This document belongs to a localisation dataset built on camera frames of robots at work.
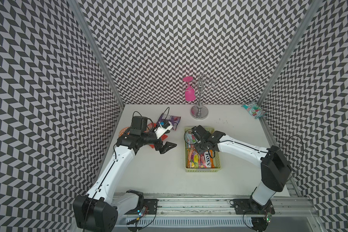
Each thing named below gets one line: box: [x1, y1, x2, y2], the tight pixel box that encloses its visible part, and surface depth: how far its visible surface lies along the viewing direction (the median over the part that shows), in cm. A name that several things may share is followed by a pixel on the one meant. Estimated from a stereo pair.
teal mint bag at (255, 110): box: [241, 102, 267, 119], surface depth 114 cm
